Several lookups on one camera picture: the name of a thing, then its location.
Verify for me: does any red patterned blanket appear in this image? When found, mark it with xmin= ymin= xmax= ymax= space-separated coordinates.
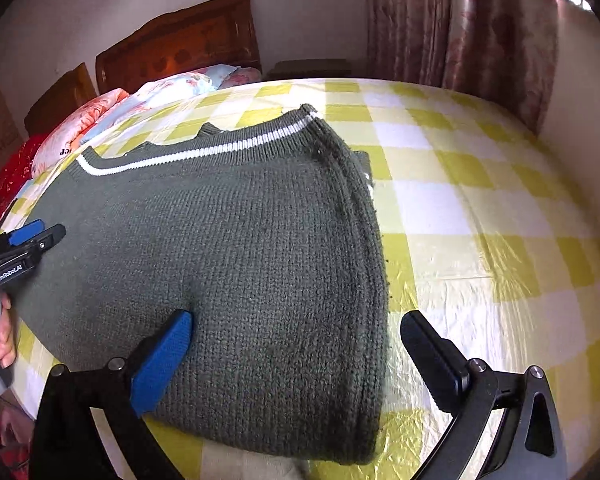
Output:
xmin=0 ymin=135 xmax=46 ymax=201

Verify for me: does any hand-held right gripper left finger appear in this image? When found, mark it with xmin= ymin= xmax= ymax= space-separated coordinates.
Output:
xmin=30 ymin=309 xmax=196 ymax=480

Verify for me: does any green knit sweater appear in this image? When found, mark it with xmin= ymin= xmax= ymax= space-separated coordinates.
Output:
xmin=17 ymin=103 xmax=393 ymax=480

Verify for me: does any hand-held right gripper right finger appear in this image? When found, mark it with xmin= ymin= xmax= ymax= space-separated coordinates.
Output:
xmin=400 ymin=309 xmax=567 ymax=480

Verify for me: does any light blue floral pillow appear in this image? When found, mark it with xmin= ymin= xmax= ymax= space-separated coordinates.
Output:
xmin=80 ymin=64 xmax=263 ymax=131

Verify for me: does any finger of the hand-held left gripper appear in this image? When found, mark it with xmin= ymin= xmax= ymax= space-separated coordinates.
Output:
xmin=0 ymin=218 xmax=44 ymax=248
xmin=22 ymin=224 xmax=67 ymax=258

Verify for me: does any bed with checkered sheet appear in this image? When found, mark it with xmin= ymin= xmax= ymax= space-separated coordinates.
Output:
xmin=0 ymin=77 xmax=600 ymax=480

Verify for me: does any large carved wooden headboard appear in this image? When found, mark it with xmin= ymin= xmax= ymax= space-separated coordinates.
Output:
xmin=95 ymin=0 xmax=262 ymax=96

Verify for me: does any dark wooden nightstand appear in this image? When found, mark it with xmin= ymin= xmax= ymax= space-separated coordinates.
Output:
xmin=265 ymin=59 xmax=353 ymax=81

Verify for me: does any small wooden headboard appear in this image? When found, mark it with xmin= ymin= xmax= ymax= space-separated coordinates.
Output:
xmin=24 ymin=62 xmax=98 ymax=136

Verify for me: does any pink floral pillow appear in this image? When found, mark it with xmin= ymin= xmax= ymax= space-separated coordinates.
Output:
xmin=30 ymin=88 xmax=131 ymax=178

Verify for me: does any pink floral curtain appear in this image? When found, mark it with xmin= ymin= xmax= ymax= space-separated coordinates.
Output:
xmin=365 ymin=0 xmax=566 ymax=136

